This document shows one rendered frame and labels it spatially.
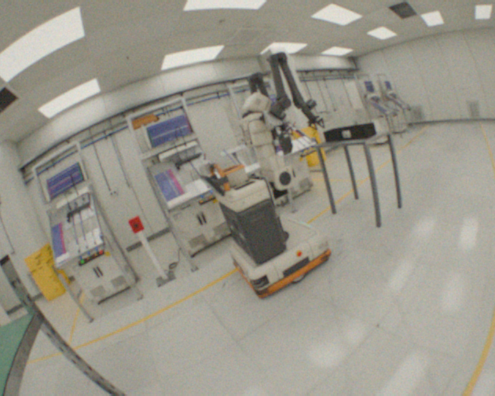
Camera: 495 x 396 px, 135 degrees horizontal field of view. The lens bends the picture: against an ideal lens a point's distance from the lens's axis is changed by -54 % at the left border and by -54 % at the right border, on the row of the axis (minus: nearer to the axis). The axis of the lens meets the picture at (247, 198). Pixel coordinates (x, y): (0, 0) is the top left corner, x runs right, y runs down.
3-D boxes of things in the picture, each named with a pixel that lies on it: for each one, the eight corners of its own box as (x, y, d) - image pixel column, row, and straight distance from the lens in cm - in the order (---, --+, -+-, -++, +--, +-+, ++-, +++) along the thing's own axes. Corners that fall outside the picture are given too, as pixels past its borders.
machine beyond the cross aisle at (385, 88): (416, 128, 774) (400, 71, 770) (410, 133, 696) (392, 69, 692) (383, 131, 822) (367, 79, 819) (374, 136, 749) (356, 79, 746)
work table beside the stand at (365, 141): (379, 228, 213) (364, 141, 185) (331, 214, 258) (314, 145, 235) (402, 207, 245) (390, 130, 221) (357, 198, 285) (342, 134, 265)
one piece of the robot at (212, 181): (231, 203, 141) (205, 179, 135) (218, 196, 174) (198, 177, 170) (243, 190, 142) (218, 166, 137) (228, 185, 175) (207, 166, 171)
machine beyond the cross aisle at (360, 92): (404, 137, 638) (384, 68, 634) (395, 144, 563) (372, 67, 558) (365, 141, 696) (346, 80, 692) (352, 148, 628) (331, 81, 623)
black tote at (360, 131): (325, 142, 237) (322, 132, 236) (336, 137, 249) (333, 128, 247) (366, 138, 197) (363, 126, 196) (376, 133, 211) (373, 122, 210)
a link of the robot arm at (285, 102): (262, 56, 170) (269, 49, 162) (279, 56, 176) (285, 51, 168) (276, 111, 157) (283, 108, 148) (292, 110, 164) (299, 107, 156)
